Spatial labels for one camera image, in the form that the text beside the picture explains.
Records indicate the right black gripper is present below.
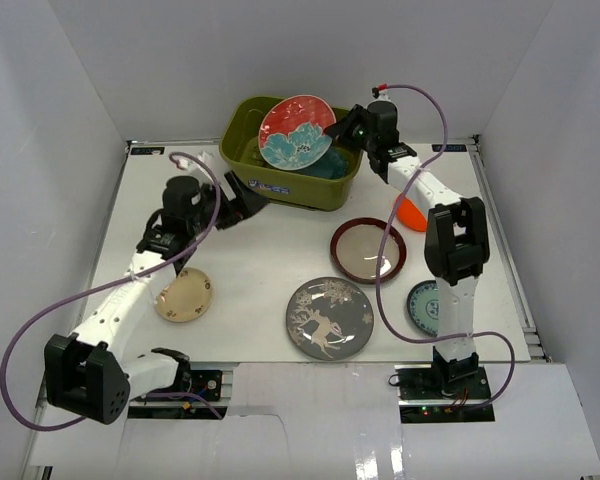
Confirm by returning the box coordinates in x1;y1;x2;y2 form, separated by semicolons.
325;105;377;153

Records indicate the teal scalloped plate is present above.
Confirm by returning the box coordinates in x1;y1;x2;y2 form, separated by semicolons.
244;137;357;181

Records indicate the red plate with teal flower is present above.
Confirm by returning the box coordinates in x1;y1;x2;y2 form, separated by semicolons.
258;95;336;171

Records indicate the grey plate with deer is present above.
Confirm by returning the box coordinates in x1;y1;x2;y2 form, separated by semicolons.
285;277;374;362

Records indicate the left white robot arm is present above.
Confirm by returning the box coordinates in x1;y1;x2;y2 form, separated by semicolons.
44;172;269;425

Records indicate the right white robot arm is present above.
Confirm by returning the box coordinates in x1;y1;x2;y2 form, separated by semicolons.
325;100;490;399

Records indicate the olive green plastic bin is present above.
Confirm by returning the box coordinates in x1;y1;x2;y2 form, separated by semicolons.
219;96;362;211

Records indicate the orange plastic plate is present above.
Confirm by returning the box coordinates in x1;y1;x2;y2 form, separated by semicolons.
395;198;427;233

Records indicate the cream plate with small flowers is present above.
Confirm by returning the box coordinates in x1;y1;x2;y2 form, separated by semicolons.
155;267;213;323

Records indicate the dark red rimmed plate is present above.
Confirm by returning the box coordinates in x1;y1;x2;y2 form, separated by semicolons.
330;217;407;285

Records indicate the blue patterned small plate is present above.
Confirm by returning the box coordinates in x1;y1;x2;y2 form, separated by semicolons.
406;280;440;337

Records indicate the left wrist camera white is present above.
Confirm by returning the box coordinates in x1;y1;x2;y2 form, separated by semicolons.
176;151;215;177

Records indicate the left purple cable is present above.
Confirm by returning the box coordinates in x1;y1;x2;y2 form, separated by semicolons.
0;151;226;431

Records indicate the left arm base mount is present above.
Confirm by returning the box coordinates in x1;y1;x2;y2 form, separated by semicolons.
128;370;228;420

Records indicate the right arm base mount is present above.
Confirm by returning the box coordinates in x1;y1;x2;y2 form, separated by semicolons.
387;366;495;425

